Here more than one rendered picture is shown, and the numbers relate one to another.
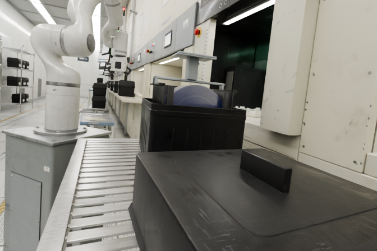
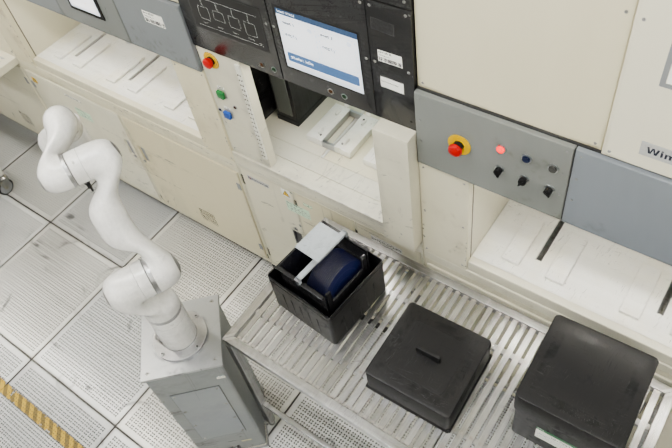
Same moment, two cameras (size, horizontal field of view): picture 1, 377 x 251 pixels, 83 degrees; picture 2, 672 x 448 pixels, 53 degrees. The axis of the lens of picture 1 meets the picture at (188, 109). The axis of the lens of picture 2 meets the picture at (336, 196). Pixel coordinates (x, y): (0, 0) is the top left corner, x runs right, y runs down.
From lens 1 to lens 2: 1.92 m
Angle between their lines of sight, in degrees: 49
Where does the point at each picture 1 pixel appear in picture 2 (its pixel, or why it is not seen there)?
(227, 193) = (423, 379)
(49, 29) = (137, 291)
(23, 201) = (200, 402)
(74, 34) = (169, 277)
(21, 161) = (182, 386)
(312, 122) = (430, 237)
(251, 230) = (438, 394)
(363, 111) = (462, 244)
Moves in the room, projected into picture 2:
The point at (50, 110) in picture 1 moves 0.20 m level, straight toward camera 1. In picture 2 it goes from (176, 338) to (227, 359)
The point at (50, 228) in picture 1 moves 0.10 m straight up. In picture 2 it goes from (352, 419) to (348, 406)
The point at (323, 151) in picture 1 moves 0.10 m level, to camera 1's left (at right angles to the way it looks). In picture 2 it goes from (442, 255) to (418, 269)
